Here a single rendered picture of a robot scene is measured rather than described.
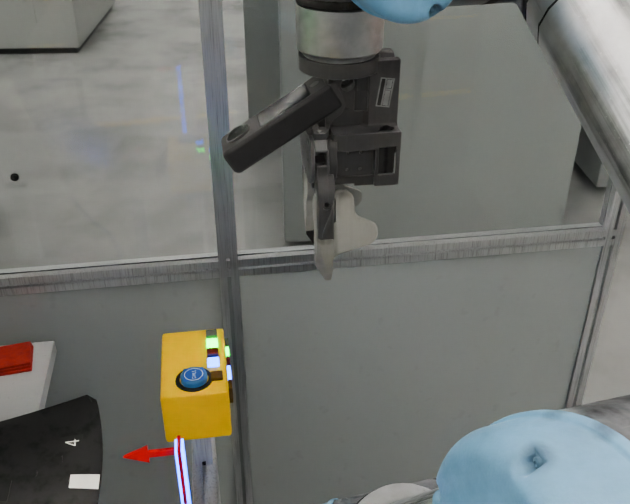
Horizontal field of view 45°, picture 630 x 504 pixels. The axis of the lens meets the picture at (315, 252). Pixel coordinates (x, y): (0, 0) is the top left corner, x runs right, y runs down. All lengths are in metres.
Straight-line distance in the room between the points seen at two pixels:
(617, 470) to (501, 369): 1.60
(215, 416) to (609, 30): 0.84
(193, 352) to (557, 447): 0.94
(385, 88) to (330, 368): 1.17
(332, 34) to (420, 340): 1.23
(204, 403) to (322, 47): 0.65
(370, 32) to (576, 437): 0.41
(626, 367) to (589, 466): 2.76
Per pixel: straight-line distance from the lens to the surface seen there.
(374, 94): 0.68
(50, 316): 1.67
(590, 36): 0.52
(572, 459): 0.32
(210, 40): 1.39
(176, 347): 1.23
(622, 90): 0.50
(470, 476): 0.35
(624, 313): 3.37
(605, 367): 3.05
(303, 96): 0.68
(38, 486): 0.93
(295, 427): 1.89
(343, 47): 0.64
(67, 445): 0.95
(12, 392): 1.56
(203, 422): 1.17
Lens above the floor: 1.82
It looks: 31 degrees down
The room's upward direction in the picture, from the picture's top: straight up
